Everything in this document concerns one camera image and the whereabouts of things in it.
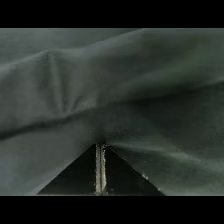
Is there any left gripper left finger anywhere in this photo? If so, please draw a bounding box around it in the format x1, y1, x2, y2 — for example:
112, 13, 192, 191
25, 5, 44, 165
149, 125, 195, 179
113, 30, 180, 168
37, 143, 100, 197

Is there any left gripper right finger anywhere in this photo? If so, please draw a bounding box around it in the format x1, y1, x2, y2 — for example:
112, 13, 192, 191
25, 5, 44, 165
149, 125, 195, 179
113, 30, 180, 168
101, 143, 166, 197

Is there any dark green shirt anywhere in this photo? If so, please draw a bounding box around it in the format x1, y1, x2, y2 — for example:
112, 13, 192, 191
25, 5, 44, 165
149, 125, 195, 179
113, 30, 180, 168
0, 27, 224, 197

